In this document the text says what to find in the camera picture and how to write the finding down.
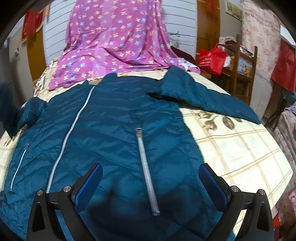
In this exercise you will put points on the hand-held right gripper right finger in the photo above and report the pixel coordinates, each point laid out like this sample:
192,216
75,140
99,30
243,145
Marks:
212,186

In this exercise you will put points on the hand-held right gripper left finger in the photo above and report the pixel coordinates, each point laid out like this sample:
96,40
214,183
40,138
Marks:
89,187

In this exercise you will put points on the teal puffer jacket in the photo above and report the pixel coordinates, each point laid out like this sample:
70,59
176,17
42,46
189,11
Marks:
115,115

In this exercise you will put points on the pile of clothes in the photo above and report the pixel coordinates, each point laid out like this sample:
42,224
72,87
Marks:
288,129

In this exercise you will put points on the cream checked floral bedsheet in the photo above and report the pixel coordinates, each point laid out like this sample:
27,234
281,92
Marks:
231,150

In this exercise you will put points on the wooden door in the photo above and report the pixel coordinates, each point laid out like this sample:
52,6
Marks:
205,30
34,60

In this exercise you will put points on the pink cloth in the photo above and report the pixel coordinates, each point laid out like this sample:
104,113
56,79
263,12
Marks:
289,208

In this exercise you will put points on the red hanging decoration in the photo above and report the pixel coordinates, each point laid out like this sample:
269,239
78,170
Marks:
31,25

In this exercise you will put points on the wooden chair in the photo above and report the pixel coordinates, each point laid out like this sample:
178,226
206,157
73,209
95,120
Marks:
236,69

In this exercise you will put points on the red shopping bag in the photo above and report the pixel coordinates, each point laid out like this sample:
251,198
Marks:
212,61

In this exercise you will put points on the purple floral sheet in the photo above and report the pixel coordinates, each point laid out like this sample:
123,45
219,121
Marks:
115,34

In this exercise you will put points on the red cloth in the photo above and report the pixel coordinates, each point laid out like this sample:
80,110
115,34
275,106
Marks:
285,67

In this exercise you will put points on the pale floral curtain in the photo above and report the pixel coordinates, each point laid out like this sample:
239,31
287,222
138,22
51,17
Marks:
261,34

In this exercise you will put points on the framed wall picture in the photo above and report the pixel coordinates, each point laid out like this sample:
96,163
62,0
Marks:
233,9

